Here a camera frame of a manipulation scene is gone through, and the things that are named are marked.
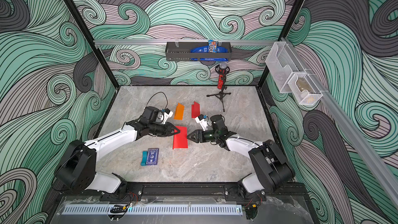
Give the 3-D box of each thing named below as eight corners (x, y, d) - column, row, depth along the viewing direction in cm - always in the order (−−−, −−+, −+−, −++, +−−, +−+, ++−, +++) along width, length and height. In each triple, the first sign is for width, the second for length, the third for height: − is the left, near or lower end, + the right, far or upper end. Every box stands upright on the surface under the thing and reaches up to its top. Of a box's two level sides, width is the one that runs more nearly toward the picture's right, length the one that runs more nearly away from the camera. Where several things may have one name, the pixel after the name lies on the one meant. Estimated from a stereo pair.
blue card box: (145, 165, 84) (144, 163, 82) (149, 149, 90) (148, 148, 88) (157, 165, 84) (156, 163, 82) (159, 149, 90) (158, 148, 88)
